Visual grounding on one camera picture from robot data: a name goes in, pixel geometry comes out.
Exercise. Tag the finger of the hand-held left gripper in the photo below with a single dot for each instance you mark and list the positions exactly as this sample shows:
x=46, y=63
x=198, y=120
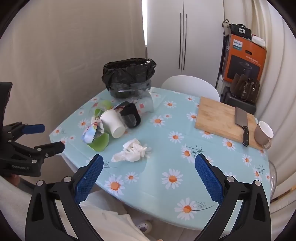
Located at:
x=53, y=148
x=34, y=128

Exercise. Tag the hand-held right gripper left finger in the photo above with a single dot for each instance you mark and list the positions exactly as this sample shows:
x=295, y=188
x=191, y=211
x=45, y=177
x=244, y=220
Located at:
x=91, y=176

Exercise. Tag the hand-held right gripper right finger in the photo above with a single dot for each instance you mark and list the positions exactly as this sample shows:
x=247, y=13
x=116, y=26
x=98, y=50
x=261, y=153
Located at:
x=207, y=176

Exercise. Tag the foil wrapper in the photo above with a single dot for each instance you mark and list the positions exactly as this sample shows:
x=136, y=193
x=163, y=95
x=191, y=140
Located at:
x=90, y=135

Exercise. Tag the white tissue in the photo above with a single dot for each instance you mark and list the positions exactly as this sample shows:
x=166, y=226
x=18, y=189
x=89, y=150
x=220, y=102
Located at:
x=131, y=150

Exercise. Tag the clear plastic cup pink label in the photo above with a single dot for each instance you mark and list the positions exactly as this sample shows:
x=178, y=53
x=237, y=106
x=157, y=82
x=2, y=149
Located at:
x=146, y=103

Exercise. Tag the trash bin with black bag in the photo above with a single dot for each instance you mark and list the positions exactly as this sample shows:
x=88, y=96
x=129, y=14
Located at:
x=129, y=69

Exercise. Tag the person's white clothing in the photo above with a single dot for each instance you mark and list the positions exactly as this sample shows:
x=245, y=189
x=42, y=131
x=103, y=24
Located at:
x=111, y=222

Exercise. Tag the daisy print tablecloth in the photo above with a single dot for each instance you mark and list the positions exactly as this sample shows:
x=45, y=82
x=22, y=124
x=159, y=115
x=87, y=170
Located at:
x=161, y=143

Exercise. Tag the white paper cup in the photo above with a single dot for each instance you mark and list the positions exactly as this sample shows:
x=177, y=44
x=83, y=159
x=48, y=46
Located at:
x=111, y=121

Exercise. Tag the wooden cutting board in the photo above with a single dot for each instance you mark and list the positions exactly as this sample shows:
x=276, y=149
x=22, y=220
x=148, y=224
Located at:
x=215, y=115

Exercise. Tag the beige mug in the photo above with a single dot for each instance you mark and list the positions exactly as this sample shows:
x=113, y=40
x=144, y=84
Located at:
x=261, y=136

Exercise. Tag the black plastic container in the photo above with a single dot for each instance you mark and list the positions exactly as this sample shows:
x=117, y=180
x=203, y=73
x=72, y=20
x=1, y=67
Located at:
x=131, y=118

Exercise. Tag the white slipper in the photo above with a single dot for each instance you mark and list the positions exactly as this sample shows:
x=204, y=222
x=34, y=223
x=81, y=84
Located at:
x=144, y=227

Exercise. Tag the black stool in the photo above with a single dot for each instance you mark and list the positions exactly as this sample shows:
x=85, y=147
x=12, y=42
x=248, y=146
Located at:
x=240, y=107

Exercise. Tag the white chair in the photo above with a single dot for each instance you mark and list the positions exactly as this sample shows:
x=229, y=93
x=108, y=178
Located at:
x=189, y=84

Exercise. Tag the brown handbag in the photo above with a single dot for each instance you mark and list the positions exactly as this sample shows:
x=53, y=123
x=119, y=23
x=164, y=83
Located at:
x=245, y=90

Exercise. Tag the white curtain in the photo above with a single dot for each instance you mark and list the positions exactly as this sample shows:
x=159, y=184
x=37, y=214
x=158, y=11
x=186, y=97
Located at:
x=277, y=81

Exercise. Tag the orange cardboard box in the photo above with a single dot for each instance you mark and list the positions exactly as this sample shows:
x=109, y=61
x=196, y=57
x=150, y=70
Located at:
x=245, y=58

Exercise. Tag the white wardrobe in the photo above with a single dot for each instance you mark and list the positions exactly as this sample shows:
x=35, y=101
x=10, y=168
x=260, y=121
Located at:
x=201, y=34

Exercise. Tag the white pouch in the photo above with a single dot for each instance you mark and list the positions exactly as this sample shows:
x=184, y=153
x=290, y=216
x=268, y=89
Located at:
x=259, y=40

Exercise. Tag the black bag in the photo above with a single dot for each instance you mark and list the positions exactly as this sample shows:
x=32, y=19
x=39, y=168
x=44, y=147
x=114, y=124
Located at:
x=240, y=30

